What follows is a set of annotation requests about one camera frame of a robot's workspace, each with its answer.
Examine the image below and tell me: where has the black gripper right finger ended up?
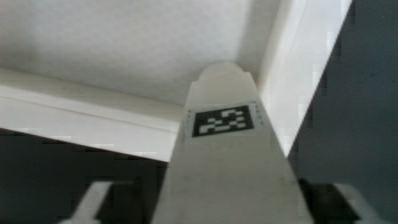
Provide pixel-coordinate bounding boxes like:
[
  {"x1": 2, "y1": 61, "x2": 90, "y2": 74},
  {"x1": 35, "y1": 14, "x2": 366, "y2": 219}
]
[{"x1": 298, "y1": 178, "x2": 385, "y2": 224}]

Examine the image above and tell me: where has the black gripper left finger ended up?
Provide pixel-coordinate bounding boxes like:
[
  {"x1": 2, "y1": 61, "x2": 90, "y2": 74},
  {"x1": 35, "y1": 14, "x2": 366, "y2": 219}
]
[{"x1": 58, "y1": 178, "x2": 153, "y2": 224}]

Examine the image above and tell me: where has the white desk top panel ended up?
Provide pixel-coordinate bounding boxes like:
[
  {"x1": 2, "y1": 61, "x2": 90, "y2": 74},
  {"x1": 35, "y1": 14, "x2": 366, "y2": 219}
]
[{"x1": 0, "y1": 0, "x2": 353, "y2": 160}]

